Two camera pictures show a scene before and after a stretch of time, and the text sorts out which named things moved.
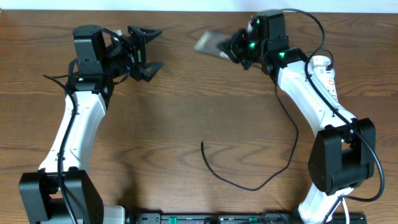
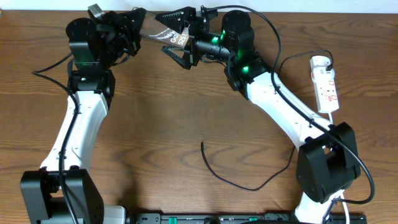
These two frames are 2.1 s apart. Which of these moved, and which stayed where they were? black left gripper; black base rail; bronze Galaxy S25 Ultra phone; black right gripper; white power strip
Moved: black left gripper; black right gripper; bronze Galaxy S25 Ultra phone
Stayed: white power strip; black base rail
